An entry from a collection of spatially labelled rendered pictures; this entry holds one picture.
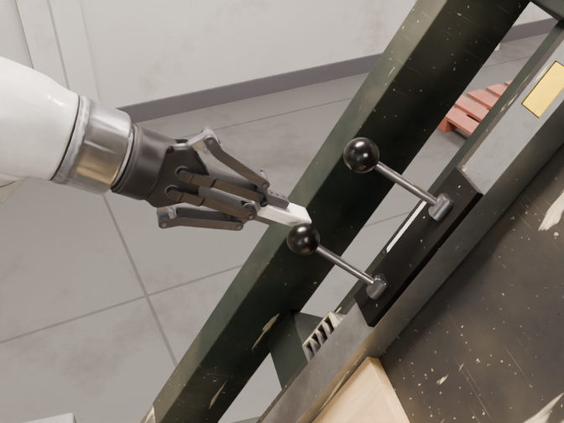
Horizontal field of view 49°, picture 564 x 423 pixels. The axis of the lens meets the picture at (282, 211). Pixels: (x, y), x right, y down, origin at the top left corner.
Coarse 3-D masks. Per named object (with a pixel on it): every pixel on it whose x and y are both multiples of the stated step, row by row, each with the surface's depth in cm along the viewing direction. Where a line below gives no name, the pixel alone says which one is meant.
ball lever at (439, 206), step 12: (348, 144) 65; (360, 144) 64; (372, 144) 64; (348, 156) 64; (360, 156) 64; (372, 156) 64; (360, 168) 64; (372, 168) 65; (384, 168) 65; (396, 180) 65; (408, 180) 65; (420, 192) 65; (432, 204) 66; (444, 204) 65; (432, 216) 66; (444, 216) 65
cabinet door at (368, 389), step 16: (368, 368) 73; (352, 384) 75; (368, 384) 72; (384, 384) 71; (336, 400) 76; (352, 400) 74; (368, 400) 72; (384, 400) 69; (320, 416) 78; (336, 416) 76; (352, 416) 73; (368, 416) 71; (384, 416) 69; (400, 416) 68
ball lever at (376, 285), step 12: (300, 228) 69; (312, 228) 70; (288, 240) 70; (300, 240) 69; (312, 240) 69; (300, 252) 69; (312, 252) 70; (324, 252) 70; (336, 264) 71; (348, 264) 70; (360, 276) 70; (372, 288) 70; (384, 288) 70
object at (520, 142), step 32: (512, 128) 62; (544, 128) 60; (480, 160) 65; (512, 160) 61; (544, 160) 62; (512, 192) 64; (480, 224) 65; (448, 256) 67; (416, 288) 69; (352, 320) 75; (384, 320) 71; (320, 352) 78; (352, 352) 73; (320, 384) 77; (288, 416) 80
